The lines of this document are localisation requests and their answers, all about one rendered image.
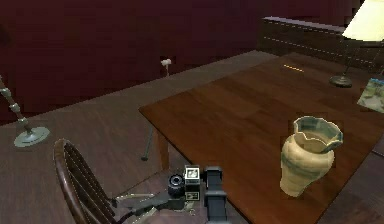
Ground small white object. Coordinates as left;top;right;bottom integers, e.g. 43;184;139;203
160;58;173;77

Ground beige ceramic vase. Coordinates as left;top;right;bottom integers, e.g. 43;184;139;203
279;115;345;198

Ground dark brown wooden chair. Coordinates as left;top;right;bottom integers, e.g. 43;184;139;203
52;137;118;224

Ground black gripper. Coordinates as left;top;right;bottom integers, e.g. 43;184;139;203
114;173;187;222

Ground cream shade table lamp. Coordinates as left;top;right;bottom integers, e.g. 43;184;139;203
328;0;384;89

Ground green blue picture book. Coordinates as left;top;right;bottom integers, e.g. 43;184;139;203
356;77;384;115

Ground yellow pencil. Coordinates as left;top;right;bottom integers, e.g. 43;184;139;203
282;63;305;73

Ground dark wooden chest of drawers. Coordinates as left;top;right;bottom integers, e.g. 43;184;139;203
256;16;384;74

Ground brown wooden table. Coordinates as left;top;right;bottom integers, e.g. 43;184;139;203
138;51;384;224

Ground grey floor lamp stand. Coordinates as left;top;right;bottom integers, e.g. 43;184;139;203
0;74;52;149

